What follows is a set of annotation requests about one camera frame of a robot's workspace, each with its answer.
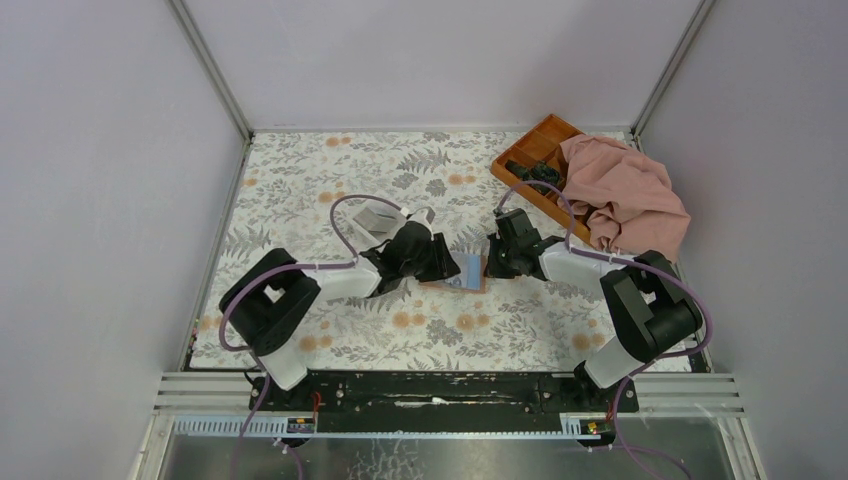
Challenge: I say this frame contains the purple cable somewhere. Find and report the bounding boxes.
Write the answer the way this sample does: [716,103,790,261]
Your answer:
[495,180,714,480]
[218,193,409,480]

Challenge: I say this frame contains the floral table mat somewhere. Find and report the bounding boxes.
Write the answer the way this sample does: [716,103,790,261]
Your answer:
[188,132,614,371]

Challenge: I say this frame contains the dark green items in tray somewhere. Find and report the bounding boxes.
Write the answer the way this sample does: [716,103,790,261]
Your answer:
[505,160,562,186]

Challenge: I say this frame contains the tan leather card holder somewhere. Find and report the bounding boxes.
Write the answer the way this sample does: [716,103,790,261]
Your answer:
[422,251,487,294]

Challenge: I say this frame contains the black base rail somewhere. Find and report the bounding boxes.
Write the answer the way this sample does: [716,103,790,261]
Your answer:
[249,370,639,434]

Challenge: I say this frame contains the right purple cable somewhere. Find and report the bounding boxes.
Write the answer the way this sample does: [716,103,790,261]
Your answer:
[495,180,714,480]

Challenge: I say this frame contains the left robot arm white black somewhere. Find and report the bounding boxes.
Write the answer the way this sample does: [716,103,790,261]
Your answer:
[219,220,461,411]

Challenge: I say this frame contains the pink cloth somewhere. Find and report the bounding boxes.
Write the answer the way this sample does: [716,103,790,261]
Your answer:
[560,134,691,262]

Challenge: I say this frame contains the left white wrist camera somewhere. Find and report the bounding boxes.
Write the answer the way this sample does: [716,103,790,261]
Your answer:
[406,207,435,234]

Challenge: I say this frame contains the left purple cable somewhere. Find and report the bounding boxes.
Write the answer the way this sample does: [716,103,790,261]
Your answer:
[218,193,409,480]

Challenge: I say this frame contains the white plastic card box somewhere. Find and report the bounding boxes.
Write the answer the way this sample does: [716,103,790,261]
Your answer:
[347,200,406,249]

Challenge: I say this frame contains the orange wooden tray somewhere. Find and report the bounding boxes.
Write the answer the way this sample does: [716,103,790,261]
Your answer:
[490,114,582,228]

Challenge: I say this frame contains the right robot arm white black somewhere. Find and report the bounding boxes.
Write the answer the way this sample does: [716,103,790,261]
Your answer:
[485,209,705,412]

